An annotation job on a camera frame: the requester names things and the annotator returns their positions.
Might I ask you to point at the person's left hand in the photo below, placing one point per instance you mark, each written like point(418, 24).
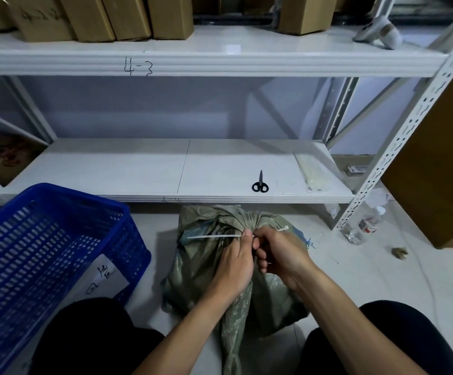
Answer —
point(236, 269)

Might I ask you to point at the person's right hand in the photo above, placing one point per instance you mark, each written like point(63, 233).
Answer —
point(287, 257)

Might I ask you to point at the green woven sack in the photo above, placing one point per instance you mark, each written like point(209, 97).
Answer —
point(199, 261)

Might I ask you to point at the white zip tie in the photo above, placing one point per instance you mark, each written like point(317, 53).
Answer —
point(211, 237)

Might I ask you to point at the blue plastic basket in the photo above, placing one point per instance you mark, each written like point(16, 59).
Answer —
point(27, 242)

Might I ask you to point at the person's right forearm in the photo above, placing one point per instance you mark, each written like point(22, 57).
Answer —
point(351, 331)

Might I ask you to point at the person's left forearm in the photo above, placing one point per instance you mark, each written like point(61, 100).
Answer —
point(187, 331)

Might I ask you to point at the clear bag of zip ties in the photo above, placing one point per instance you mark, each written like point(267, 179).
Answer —
point(311, 173)

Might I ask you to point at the person's right leg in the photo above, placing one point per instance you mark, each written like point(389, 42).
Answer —
point(406, 331)

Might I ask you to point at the black scissors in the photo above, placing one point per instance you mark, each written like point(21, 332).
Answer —
point(260, 186)

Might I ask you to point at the clear plastic bottle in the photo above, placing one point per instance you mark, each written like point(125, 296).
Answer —
point(365, 225)

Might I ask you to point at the white crumpled paper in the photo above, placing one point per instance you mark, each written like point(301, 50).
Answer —
point(379, 198)

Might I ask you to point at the small brown crumpled object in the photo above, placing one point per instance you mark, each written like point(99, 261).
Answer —
point(399, 253)

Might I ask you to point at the small white packet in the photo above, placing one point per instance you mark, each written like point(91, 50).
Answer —
point(357, 170)

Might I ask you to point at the white paper label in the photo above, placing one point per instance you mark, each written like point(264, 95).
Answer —
point(103, 279)

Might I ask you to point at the white metal shelf rack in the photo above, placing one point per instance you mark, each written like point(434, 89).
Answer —
point(211, 54)

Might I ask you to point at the small white crumpled item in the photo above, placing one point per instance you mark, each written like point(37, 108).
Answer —
point(276, 13)

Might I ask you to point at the white handheld scanner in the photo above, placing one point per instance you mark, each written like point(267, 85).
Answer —
point(379, 31)

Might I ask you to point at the cube cardboard box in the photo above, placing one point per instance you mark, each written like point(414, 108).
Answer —
point(306, 13)

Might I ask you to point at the red patterned carton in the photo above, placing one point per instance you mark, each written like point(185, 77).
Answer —
point(3, 156)

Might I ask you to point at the tall small cardboard box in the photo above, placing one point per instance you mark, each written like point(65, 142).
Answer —
point(87, 19)
point(126, 17)
point(170, 17)

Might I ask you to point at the handwritten cardboard box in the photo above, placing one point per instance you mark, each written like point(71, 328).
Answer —
point(42, 25)

